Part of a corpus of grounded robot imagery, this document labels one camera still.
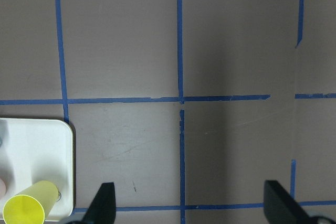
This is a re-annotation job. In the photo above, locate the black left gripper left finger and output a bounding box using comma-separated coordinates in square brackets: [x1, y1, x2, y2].
[81, 182, 116, 224]

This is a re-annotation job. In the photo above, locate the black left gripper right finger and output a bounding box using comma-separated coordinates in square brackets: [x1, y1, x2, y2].
[264, 180, 313, 224]

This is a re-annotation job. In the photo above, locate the yellow plastic cup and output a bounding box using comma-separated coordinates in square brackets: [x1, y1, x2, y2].
[3, 180, 59, 224]

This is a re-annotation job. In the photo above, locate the cream plastic tray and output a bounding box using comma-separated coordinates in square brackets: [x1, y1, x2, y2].
[1, 118, 75, 222]

